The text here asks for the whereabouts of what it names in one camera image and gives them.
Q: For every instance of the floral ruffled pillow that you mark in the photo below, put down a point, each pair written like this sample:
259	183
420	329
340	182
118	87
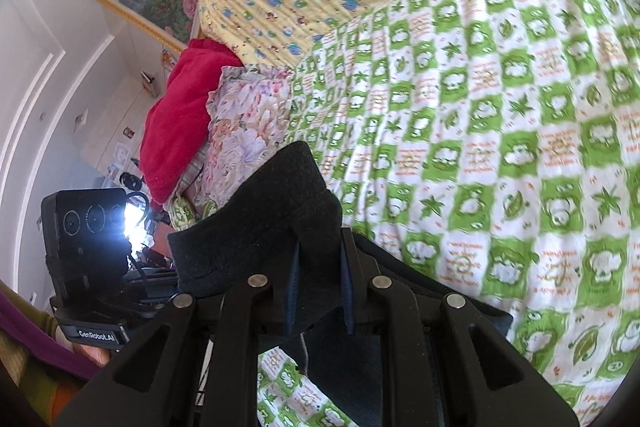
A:
245	132

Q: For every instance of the dark navy pants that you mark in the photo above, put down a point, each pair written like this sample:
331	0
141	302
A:
280	217

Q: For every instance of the person's left forearm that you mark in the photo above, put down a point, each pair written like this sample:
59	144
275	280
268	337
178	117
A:
35	357

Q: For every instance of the red fleece blanket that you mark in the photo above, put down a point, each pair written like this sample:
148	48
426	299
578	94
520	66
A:
180	122

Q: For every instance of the green checked printed blanket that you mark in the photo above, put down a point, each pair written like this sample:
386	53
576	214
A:
500	132

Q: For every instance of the person's left hand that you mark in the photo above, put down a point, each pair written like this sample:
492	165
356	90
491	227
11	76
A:
95	354

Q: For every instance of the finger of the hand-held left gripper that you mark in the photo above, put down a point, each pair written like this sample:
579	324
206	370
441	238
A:
157	302

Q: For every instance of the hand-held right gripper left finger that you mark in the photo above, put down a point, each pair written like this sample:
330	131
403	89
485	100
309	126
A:
292	292

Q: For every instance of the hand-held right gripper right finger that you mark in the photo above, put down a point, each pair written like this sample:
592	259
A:
348	292

